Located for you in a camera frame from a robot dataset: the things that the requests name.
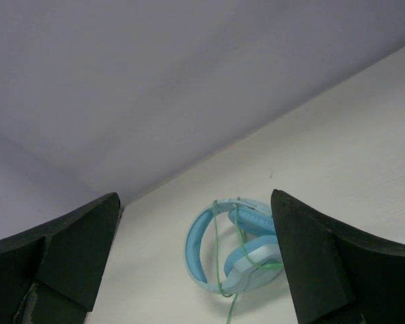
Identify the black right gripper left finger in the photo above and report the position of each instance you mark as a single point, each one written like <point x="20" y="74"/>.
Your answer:
<point x="52" y="272"/>

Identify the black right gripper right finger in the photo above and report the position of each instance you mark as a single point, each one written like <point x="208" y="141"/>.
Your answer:
<point x="337" y="273"/>

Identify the light blue headphones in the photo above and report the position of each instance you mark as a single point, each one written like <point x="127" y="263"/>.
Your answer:
<point x="232" y="247"/>

